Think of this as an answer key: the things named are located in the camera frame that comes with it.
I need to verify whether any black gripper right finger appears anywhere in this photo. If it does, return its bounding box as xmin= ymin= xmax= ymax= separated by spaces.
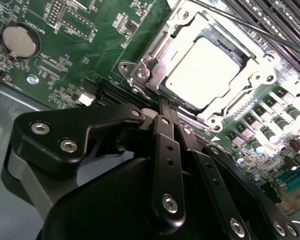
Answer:
xmin=166 ymin=96 xmax=300 ymax=240

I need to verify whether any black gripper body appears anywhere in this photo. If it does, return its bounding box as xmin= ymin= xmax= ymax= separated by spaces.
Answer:
xmin=42 ymin=155 xmax=228 ymax=240

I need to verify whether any metal socket cover frame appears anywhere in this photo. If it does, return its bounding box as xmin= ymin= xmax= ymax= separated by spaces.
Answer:
xmin=137 ymin=4 xmax=278 ymax=126

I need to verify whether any silver CPU green substrate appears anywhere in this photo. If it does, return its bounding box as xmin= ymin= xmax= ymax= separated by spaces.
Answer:
xmin=164 ymin=37 xmax=243 ymax=111

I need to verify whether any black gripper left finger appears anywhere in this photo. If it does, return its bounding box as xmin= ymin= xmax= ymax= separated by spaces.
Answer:
xmin=9 ymin=95 xmax=187 ymax=236

